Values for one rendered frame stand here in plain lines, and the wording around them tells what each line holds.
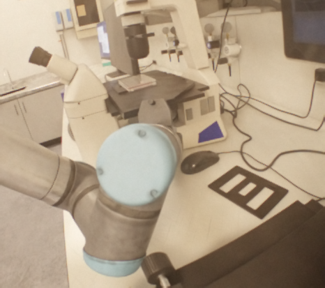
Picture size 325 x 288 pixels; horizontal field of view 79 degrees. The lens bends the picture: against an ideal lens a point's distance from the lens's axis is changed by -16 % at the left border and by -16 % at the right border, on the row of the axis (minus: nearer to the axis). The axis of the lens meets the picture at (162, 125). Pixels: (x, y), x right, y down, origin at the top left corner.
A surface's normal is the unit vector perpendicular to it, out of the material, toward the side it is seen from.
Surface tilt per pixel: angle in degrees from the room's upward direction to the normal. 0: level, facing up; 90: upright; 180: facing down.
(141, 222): 84
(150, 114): 65
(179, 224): 0
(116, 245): 70
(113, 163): 60
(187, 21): 90
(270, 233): 0
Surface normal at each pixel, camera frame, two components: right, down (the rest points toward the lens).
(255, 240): -0.15, -0.90
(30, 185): 0.47, 0.45
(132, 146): -0.13, -0.05
